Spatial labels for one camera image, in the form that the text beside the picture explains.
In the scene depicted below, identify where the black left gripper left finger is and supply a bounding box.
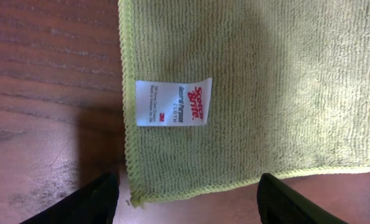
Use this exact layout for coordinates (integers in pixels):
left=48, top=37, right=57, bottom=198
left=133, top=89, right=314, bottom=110
left=24, top=172, right=119, bottom=224

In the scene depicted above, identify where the white cloth care label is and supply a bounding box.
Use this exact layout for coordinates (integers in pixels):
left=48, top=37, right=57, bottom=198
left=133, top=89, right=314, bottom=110
left=136, top=78, right=213, bottom=127

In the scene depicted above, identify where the light green microfiber cloth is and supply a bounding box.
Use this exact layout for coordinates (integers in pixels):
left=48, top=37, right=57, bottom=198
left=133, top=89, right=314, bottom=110
left=118, top=1, right=370, bottom=207

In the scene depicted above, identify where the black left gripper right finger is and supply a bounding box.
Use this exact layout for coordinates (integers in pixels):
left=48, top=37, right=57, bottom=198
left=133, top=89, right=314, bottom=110
left=257, top=173, right=345, bottom=224

